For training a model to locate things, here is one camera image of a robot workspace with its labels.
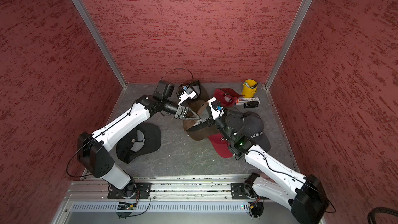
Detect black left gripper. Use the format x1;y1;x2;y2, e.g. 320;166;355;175
162;97;200;120

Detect red baseball cap front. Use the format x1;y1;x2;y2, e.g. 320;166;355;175
208;133;233;158

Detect red baseball cap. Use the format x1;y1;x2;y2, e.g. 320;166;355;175
214;88;243;107
208;133;233;158

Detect black baseball cap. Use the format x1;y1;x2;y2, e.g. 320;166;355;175
116;123;162;164

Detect dark grey baseball cap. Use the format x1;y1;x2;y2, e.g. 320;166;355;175
243;112;271;152

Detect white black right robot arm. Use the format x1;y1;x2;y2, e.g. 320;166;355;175
195;108;330;224

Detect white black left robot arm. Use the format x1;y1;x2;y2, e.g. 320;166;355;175
76;80;199;191

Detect red baseball cap back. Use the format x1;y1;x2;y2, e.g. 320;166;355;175
214;88;243;107

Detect white toothpaste box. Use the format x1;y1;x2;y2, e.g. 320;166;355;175
235;97;260;105

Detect small black device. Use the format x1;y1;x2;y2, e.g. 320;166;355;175
244;101;259;109

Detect yellow plastic bucket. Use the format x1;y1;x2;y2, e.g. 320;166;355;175
241;79;259;98

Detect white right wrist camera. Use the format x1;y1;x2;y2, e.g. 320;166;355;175
207;97;224;120

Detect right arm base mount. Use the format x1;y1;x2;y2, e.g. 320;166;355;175
230;183;268;201

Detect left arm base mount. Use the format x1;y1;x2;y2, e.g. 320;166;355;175
107;183;152;200

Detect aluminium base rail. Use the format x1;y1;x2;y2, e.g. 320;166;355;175
74;174;315;203

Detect aluminium corner post left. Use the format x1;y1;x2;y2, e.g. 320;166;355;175
72;0;128;89

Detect aluminium corner post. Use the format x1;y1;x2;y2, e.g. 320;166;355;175
72;0;128;89
265;0;313;90

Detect aluminium corner post right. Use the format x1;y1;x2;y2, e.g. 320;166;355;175
265;0;313;90

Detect black cable bundle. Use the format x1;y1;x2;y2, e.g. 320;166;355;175
366;206;398;224

